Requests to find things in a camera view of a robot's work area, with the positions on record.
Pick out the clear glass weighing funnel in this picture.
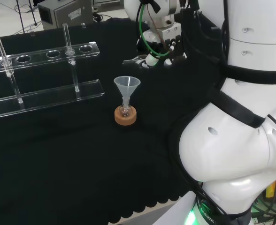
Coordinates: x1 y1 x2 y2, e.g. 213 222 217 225
123 54 150 67

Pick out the small round-bottom glass flask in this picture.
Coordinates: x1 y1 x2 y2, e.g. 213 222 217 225
119 98 132 118

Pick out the green cable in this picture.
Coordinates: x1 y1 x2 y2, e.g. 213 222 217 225
138 4 171 58

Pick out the cork ring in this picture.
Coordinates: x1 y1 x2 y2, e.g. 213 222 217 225
115 105 138 126

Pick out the clear acrylic funnel stand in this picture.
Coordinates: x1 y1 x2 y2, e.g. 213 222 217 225
0 24 105 119

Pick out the grey metal box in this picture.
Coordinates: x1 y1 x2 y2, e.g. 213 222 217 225
38 0 93 30

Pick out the black bench cloth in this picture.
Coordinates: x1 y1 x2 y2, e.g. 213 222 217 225
0 17 225 225

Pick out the translucent plastic funnel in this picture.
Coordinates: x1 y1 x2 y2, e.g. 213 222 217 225
114 76 141 105

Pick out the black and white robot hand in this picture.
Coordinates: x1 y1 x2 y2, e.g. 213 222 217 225
136 22 188 69

